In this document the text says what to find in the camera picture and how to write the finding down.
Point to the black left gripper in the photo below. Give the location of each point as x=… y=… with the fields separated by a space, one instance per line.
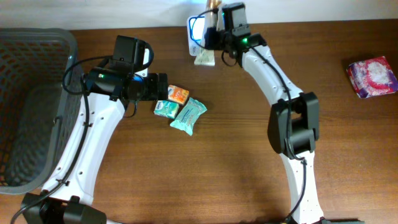
x=152 y=89

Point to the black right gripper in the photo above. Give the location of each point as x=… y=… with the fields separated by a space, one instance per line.
x=211 y=35

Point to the white floral lotion tube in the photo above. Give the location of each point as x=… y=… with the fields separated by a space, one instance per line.
x=205 y=55

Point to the orange Kleenex tissue pack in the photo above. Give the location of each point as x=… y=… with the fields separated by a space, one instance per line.
x=177 y=94

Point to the teal Kleenex tissue pack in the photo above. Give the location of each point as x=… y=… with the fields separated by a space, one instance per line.
x=166 y=109

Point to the teal toilet wipes pack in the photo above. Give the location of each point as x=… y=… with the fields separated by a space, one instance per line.
x=188 y=116

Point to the red purple pad package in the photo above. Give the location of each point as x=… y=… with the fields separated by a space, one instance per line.
x=372 y=77

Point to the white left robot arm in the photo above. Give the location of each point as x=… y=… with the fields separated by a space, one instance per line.
x=119 y=80

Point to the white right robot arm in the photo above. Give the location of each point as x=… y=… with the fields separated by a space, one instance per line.
x=293 y=126

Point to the white barcode scanner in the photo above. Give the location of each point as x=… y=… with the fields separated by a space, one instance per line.
x=193 y=37

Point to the grey plastic basket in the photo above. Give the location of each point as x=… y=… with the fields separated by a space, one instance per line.
x=37 y=115

